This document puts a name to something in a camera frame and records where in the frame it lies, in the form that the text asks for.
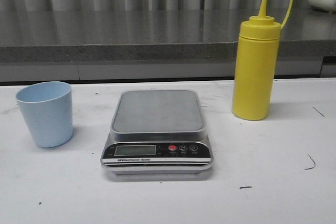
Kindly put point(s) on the yellow squeeze bottle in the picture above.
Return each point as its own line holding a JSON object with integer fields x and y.
{"x": 257, "y": 52}

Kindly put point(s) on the light blue plastic cup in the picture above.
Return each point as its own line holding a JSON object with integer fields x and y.
{"x": 47, "y": 110}

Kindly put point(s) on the silver electronic kitchen scale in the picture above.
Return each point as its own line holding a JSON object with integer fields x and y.
{"x": 158, "y": 132}

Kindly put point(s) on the grey stone counter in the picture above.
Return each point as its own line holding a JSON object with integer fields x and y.
{"x": 120, "y": 46}

